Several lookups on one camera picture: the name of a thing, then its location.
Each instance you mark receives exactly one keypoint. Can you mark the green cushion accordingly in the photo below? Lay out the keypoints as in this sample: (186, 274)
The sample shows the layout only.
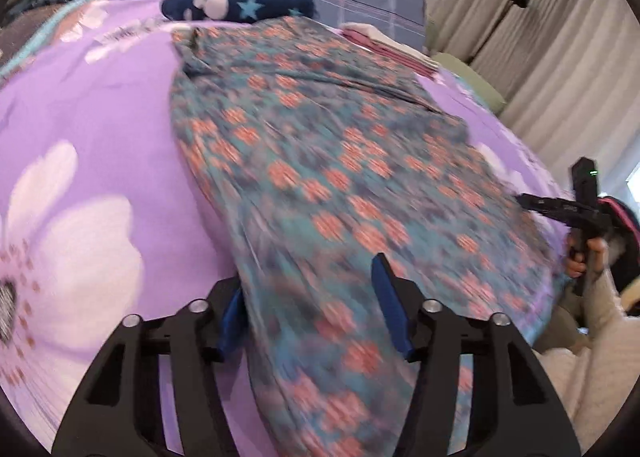
(430, 37)

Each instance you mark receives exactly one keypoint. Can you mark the person's right hand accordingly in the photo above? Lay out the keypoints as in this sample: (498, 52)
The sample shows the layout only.
(595, 249)

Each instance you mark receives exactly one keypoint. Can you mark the green pillow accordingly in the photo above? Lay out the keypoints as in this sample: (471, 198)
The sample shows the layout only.
(475, 82)

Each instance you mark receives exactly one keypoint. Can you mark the black pink-trimmed garment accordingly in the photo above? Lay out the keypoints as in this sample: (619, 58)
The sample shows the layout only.
(625, 217)

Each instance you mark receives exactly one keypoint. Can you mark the folded pink cloth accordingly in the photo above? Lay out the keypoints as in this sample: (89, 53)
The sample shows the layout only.
(400, 58)

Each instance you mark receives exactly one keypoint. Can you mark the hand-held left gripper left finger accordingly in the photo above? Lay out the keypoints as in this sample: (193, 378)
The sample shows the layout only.
(231, 322)

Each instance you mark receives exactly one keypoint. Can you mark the teal floral long-sleeve shirt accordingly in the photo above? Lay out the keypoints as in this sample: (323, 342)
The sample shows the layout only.
(320, 177)

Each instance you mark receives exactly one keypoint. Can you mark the beige pleated curtain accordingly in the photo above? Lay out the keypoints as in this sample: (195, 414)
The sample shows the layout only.
(575, 62)

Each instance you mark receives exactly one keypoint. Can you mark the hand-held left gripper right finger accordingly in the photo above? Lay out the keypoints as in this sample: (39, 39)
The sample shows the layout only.
(392, 309)

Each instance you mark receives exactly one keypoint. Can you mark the purple floral bedsheet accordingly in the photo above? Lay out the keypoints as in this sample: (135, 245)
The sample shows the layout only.
(100, 112)

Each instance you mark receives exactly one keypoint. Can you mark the navy star-print garment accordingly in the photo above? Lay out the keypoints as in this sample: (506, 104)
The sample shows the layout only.
(270, 2)

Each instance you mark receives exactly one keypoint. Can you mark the folded cream cloth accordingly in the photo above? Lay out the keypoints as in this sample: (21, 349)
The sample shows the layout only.
(372, 31)

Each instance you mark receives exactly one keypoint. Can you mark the person's right forearm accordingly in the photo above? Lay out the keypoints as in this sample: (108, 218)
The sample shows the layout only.
(600, 362)

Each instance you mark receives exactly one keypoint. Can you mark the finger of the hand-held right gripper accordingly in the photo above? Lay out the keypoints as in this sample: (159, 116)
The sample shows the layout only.
(542, 204)

